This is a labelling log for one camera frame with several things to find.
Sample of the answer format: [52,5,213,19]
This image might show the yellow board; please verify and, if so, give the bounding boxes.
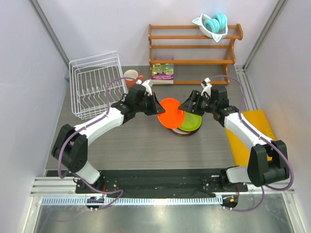
[225,110,276,166]

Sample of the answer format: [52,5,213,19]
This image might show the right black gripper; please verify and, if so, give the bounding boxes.
[178,91,217,117]

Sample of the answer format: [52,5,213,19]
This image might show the orange plate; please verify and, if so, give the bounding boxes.
[157,98,185,129]

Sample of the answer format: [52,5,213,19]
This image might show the large red cream plate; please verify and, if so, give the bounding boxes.
[169,128,198,136]

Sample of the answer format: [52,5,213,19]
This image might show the white wire dish rack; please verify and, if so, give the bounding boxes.
[69,51,128,120]

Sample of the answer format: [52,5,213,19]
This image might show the colourful book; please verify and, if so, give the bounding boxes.
[151,63,174,84]

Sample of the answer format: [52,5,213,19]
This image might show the orange mug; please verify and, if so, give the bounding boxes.
[124,69,145,88]

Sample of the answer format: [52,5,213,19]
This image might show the perforated metal rail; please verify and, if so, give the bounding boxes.
[41,195,223,206]

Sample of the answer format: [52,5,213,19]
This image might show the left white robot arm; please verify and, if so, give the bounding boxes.
[52,84,165,194]

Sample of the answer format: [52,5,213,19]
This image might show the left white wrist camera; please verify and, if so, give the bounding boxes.
[136,79,153,96]

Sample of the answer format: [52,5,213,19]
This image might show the red floral small plate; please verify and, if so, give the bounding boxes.
[174,128,198,134]

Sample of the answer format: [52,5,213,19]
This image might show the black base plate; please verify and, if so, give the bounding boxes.
[75,167,249,200]

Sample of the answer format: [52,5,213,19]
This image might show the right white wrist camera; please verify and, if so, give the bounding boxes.
[201,78,212,97]

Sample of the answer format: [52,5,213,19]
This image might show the teal headphones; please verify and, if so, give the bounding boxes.
[203,13,227,33]

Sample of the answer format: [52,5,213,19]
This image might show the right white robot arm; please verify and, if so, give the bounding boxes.
[178,86,294,192]

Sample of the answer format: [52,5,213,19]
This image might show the green plate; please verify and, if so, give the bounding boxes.
[179,112,202,132]

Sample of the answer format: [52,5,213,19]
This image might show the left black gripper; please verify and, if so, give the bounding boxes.
[135,92,165,116]

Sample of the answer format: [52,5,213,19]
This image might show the white cat ear bowl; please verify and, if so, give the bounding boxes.
[192,13,228,43]

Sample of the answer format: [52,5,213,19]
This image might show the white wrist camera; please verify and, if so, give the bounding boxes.
[136,79,153,96]
[201,78,212,97]

